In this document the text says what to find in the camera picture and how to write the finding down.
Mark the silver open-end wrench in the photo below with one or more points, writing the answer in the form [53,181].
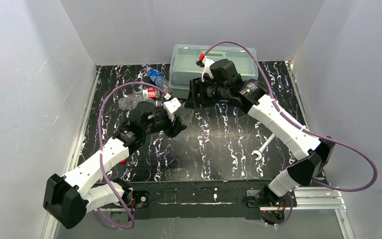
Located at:
[257,154]

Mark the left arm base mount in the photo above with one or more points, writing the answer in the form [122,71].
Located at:
[136,199]

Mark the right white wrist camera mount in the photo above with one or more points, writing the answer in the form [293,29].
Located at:
[205,63]

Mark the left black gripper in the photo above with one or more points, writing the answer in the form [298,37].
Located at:
[175,126]

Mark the translucent plastic storage box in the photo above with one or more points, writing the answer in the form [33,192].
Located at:
[183,66]

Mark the red label plastic bottle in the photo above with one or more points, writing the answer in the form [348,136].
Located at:
[148,93]

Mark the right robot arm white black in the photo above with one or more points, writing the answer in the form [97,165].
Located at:
[220,82]

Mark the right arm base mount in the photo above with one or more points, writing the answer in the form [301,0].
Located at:
[270,201]

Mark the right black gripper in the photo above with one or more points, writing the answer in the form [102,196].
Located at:
[197,93]

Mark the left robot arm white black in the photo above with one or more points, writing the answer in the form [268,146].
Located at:
[68,198]

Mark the blue label plastic bottle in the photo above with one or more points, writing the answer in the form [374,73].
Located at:
[158,79]

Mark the clear unlabelled plastic bottle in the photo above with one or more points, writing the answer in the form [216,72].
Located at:
[186,115]

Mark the aluminium frame rail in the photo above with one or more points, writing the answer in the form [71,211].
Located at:
[228,200]

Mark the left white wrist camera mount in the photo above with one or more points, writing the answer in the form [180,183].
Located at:
[171,105]

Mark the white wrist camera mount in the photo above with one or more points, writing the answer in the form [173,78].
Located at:
[205,63]
[171,105]

